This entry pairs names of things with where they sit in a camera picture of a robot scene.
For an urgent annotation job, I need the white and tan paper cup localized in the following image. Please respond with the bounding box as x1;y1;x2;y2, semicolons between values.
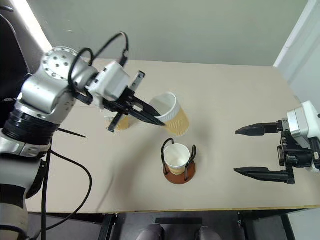
149;91;191;137
103;109;131;131
163;143;191;176

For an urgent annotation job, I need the black tape strip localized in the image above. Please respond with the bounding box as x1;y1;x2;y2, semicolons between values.
155;217;203;225

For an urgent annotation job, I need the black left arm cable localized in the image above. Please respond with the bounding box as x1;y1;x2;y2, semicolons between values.
67;32;130;92

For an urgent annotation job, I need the dark rounded shape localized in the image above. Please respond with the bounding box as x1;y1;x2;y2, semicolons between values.
138;223;165;240

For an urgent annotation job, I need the white door frame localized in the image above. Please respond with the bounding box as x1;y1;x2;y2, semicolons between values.
273;0;320;85

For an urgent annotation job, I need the thin black zip tie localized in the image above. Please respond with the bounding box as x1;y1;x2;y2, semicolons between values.
57;128;87;139

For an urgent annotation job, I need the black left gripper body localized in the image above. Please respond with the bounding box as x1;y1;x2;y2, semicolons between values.
101;70;146;134

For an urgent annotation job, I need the black hanging cable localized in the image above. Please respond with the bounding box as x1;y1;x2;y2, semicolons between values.
40;147;94;240

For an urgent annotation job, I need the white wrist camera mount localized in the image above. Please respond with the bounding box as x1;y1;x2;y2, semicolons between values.
85;61;131;109
286;100;320;173

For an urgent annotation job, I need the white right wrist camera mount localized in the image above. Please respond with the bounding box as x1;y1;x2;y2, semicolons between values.
286;100;320;173

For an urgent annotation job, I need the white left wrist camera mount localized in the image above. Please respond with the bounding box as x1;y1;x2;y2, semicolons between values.
85;61;131;109

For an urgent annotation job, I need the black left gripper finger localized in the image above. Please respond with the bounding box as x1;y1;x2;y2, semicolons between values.
133;96;161;118
126;107;167;127

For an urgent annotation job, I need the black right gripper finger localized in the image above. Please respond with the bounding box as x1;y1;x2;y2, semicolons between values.
233;166;289;185
235;121;283;137

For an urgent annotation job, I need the black wire cup holder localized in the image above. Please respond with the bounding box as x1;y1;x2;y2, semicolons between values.
161;137;198;185

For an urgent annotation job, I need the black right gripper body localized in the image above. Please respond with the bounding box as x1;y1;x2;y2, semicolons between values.
276;119;316;186

